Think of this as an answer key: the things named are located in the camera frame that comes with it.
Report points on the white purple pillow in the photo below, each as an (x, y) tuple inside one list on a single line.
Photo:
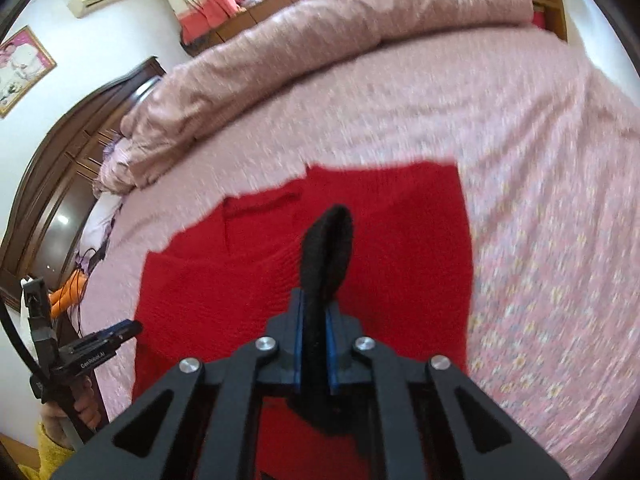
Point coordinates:
[(100, 220)]

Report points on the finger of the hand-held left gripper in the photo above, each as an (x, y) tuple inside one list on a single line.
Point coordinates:
[(120, 332)]

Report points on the orange object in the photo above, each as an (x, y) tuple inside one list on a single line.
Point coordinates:
[(67, 295)]

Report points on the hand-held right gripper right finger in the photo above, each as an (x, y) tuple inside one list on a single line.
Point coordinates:
[(332, 350)]

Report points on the pink floral bed sheet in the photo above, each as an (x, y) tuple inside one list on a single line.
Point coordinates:
[(525, 210)]

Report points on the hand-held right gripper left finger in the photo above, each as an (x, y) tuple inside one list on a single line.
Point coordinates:
[(298, 340)]

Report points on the wooden dresser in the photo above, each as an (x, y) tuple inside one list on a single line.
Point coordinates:
[(260, 15)]

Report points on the person's yellow sleeved left forearm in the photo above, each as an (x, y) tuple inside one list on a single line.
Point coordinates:
[(50, 455)]

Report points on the dark wooden headboard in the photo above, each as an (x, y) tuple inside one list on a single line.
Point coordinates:
[(50, 170)]

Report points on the person's left hand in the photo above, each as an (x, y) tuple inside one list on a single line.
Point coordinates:
[(90, 407)]

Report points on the pink quilt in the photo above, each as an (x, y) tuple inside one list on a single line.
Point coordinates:
[(300, 60)]

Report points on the framed wall picture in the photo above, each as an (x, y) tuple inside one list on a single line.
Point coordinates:
[(20, 70)]

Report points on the red knit cardigan sweater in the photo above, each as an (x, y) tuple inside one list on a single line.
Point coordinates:
[(210, 285)]

